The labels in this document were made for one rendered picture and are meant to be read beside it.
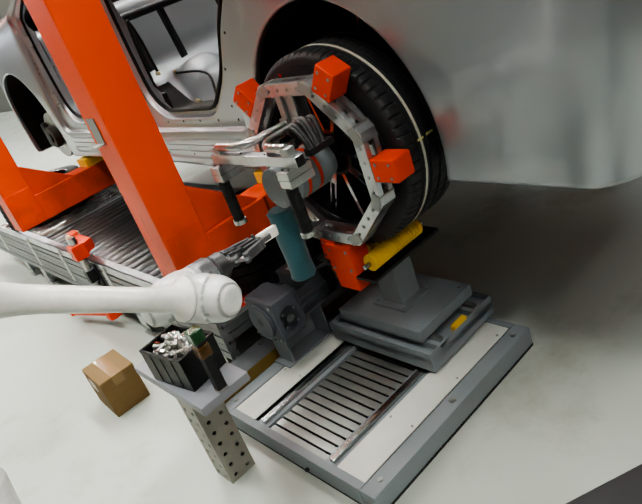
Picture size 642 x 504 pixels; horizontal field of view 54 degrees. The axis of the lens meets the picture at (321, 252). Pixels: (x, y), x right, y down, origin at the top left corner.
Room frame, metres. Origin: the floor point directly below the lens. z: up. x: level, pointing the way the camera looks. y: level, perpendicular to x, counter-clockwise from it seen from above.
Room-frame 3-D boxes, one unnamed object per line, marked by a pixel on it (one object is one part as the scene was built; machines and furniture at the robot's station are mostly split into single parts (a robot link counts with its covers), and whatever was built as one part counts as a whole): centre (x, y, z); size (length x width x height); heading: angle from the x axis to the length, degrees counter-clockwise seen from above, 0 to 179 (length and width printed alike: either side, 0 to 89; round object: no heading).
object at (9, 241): (4.85, 1.81, 0.19); 1.00 x 0.86 x 0.39; 34
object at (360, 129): (1.90, -0.08, 0.85); 0.54 x 0.07 x 0.54; 34
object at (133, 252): (3.42, 0.83, 0.13); 2.47 x 0.85 x 0.27; 34
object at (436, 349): (2.00, -0.22, 0.13); 0.50 x 0.36 x 0.10; 34
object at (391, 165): (1.64, -0.27, 0.85); 0.09 x 0.08 x 0.07; 34
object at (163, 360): (1.65, 0.50, 0.51); 0.20 x 0.14 x 0.13; 43
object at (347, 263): (1.92, -0.11, 0.48); 0.16 x 0.12 x 0.17; 124
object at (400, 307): (2.00, -0.22, 0.32); 0.40 x 0.30 x 0.28; 34
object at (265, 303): (2.13, 0.12, 0.26); 0.42 x 0.18 x 0.35; 124
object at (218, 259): (1.51, 0.24, 0.81); 0.09 x 0.08 x 0.07; 130
